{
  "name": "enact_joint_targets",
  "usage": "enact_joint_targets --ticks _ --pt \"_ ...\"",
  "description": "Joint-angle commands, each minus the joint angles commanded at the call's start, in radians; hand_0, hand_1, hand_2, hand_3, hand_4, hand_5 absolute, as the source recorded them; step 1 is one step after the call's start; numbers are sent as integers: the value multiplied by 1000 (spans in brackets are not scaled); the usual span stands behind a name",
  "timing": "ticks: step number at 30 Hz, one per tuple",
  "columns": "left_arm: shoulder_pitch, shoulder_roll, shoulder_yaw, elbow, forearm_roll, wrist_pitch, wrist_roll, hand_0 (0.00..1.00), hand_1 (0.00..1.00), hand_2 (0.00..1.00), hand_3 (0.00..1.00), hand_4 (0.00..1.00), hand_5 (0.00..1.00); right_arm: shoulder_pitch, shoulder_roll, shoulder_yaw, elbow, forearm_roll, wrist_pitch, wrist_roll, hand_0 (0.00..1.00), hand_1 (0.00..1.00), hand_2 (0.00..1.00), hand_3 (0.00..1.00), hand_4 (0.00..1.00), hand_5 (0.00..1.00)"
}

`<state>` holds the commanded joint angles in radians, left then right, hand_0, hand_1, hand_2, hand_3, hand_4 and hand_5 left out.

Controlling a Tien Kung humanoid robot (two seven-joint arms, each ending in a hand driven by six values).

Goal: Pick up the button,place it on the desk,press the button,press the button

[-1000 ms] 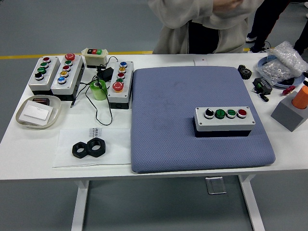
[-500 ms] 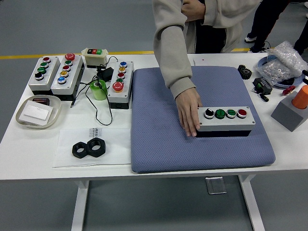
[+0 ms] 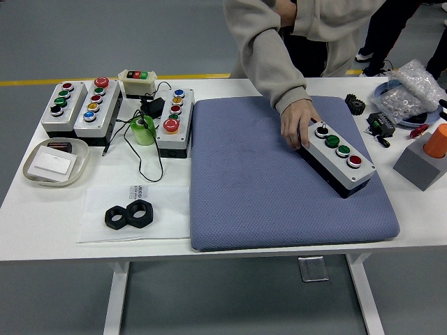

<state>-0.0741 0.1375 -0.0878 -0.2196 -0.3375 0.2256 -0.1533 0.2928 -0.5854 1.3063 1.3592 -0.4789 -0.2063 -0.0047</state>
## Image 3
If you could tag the person's right hand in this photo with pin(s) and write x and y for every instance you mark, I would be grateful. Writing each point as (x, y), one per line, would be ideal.
(295, 122)

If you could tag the grey four-button box with selector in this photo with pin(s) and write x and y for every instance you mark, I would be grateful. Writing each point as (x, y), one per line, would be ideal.
(340, 164)

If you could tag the person's right forearm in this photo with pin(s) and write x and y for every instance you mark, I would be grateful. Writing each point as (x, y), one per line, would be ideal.
(276, 70)

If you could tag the narrow grey five-button control box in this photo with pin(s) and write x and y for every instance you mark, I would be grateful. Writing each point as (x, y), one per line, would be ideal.
(183, 122)

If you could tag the wide grey five-button control box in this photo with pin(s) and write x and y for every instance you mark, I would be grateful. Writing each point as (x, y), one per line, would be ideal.
(104, 111)

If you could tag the grey four-button control box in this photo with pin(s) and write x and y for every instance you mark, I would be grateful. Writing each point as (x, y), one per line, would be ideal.
(70, 104)

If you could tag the black gear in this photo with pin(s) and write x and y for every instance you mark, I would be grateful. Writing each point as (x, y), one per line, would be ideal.
(355, 105)

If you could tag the blue-grey quilted mat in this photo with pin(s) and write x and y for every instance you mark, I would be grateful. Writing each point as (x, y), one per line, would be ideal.
(244, 174)

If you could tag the black electronic module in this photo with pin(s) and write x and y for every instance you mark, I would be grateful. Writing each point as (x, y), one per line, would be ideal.
(380, 124)

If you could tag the small black connector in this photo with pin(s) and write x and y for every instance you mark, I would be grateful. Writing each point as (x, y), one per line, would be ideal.
(383, 141)

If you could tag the clear bag of washers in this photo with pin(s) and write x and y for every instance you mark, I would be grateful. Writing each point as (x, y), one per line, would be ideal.
(412, 90)

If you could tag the small red clip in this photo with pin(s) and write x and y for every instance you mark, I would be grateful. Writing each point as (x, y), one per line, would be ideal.
(419, 131)

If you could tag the grey block base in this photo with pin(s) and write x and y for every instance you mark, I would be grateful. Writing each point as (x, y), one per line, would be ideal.
(415, 167)

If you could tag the person in dark trousers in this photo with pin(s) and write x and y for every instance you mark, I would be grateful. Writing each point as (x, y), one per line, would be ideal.
(387, 28)

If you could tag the blue round plate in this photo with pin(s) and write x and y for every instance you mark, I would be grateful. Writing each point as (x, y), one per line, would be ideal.
(436, 117)

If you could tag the black power adapter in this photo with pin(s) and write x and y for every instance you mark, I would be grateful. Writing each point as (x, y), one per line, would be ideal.
(152, 107)

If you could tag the orange cylinder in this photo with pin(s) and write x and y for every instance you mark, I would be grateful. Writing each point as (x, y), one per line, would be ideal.
(438, 141)

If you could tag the green tape roll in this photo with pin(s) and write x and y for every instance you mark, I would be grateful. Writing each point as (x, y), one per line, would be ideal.
(143, 134)

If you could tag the clear plastic bag sheet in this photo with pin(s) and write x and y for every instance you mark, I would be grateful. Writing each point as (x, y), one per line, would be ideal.
(167, 216)

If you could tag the large black hex nut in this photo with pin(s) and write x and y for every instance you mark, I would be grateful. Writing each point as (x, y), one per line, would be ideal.
(146, 214)

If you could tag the white table leg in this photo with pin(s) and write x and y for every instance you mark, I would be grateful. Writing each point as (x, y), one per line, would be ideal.
(365, 296)
(117, 296)

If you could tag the small black hex nut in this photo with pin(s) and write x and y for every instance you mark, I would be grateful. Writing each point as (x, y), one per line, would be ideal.
(111, 218)

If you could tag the white oval tray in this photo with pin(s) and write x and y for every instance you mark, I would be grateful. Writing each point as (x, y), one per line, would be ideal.
(82, 157)

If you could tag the dark brown small block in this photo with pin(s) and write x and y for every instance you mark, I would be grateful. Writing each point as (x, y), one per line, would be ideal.
(59, 146)

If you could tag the metal bracket under table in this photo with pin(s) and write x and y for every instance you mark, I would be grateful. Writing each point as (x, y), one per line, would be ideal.
(313, 268)

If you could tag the cream three-button switch box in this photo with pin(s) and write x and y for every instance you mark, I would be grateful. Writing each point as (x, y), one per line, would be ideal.
(138, 83)

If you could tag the white wall switch plate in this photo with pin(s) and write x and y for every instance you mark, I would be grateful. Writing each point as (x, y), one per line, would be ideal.
(52, 163)

